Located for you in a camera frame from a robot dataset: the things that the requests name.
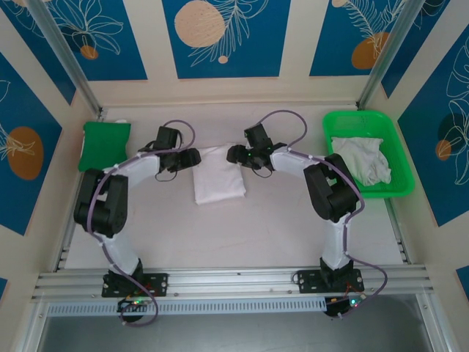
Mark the crumpled white t-shirt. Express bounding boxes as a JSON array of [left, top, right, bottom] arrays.
[[330, 136, 393, 187]]

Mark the green plastic basket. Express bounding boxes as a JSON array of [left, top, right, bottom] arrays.
[[322, 110, 416, 199]]

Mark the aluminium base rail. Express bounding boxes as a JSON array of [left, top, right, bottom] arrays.
[[31, 268, 429, 301]]

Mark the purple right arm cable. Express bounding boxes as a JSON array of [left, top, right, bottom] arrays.
[[256, 109, 388, 306]]

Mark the aluminium side rail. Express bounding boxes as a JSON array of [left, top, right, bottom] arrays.
[[386, 199, 410, 263], [53, 175, 89, 272]]

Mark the grey slotted cable duct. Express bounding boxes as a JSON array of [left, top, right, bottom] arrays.
[[47, 296, 327, 316]]

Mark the folded green t-shirt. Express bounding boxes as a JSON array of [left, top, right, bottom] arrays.
[[78, 120, 132, 173]]

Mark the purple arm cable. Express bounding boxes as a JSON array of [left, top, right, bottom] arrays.
[[256, 109, 388, 306], [89, 120, 196, 327]]

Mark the small circuit board green LED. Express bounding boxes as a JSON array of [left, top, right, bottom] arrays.
[[325, 296, 366, 319], [116, 296, 152, 313]]

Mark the aluminium frame post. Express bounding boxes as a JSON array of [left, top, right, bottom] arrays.
[[355, 0, 416, 113], [27, 0, 104, 119]]

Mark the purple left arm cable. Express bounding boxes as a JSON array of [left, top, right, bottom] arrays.
[[89, 120, 196, 327]]

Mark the large white t-shirt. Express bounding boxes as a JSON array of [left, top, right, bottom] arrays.
[[193, 144, 247, 206]]

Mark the blue floral wall panel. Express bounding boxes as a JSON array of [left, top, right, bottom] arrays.
[[47, 0, 149, 82], [0, 53, 63, 236], [162, 0, 292, 79], [380, 0, 469, 99], [309, 0, 404, 78], [397, 36, 469, 227], [0, 0, 77, 106]]

